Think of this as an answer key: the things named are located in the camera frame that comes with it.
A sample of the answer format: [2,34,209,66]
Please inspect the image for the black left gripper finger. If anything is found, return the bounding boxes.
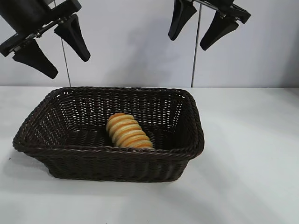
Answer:
[54,13,91,63]
[13,38,59,80]

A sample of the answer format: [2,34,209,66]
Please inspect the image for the long striped bread loaf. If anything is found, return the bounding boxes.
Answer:
[106,112,156,150]

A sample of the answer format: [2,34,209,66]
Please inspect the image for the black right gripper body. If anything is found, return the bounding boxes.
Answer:
[191,0,252,24]

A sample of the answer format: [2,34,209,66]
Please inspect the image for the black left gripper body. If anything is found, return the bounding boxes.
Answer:
[0,0,82,58]

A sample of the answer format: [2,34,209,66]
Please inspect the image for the dark brown wicker basket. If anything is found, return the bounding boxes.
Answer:
[12,86,206,183]

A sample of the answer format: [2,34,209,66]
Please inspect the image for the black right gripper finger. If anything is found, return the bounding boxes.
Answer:
[168,0,198,42]
[199,12,239,51]

